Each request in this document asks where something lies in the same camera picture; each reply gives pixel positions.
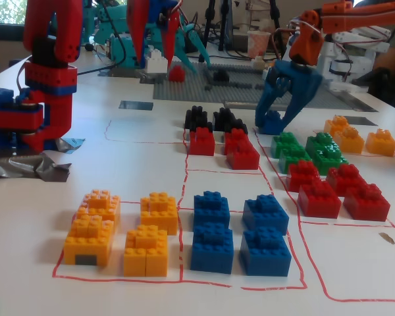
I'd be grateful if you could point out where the grey tape marker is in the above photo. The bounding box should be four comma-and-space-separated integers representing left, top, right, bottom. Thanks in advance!
343, 115, 379, 127
118, 100, 155, 111

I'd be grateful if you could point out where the blue lego block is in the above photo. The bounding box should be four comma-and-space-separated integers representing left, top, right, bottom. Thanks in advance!
193, 190, 230, 228
242, 194, 290, 235
190, 222, 234, 275
259, 111, 284, 135
239, 226, 292, 277

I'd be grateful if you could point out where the grey lego baseplate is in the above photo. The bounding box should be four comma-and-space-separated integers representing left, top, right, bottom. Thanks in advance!
153, 60, 379, 113

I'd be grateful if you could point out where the small red lego block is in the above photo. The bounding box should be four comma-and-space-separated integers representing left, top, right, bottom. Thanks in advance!
168, 65, 186, 82

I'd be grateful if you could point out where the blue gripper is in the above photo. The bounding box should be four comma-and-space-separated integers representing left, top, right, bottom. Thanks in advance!
126, 0, 215, 75

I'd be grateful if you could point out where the green lego block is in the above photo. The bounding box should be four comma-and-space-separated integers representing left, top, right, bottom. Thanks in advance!
311, 140, 350, 176
271, 131, 303, 155
278, 144, 313, 174
305, 131, 335, 149

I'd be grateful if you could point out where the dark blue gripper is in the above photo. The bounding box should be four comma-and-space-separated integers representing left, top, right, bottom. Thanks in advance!
254, 60, 325, 132

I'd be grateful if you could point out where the wrinkled grey tape strip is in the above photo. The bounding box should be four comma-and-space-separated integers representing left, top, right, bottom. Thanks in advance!
222, 99, 263, 111

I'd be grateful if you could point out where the white red servo cable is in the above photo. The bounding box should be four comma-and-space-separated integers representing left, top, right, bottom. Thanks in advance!
15, 55, 34, 99

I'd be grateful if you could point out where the paper cup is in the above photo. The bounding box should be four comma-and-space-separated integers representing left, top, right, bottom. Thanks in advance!
247, 30, 272, 60

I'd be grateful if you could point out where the brown tape scrap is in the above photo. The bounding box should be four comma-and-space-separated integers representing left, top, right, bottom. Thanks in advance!
377, 232, 395, 246

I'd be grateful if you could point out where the yellow lego block grey patch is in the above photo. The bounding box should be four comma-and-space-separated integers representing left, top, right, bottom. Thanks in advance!
76, 188, 122, 228
63, 215, 115, 267

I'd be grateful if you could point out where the black lego block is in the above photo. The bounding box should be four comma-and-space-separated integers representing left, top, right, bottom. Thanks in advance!
213, 107, 236, 128
185, 105, 209, 121
228, 118, 250, 136
184, 117, 214, 133

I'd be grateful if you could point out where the crumpled silver duct tape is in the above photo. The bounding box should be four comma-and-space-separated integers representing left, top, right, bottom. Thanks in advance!
0, 136, 86, 184

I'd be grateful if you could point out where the window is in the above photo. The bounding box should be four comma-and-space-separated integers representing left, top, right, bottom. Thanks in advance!
0, 0, 29, 24

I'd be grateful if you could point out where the dark grey brick wall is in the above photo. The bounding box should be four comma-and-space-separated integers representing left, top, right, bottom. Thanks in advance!
210, 65, 266, 90

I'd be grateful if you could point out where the white lego block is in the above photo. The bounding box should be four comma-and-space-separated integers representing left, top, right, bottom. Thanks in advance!
145, 48, 169, 74

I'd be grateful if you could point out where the black stand pole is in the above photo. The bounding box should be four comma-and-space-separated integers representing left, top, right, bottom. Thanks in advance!
269, 0, 283, 62
218, 0, 234, 53
202, 0, 219, 55

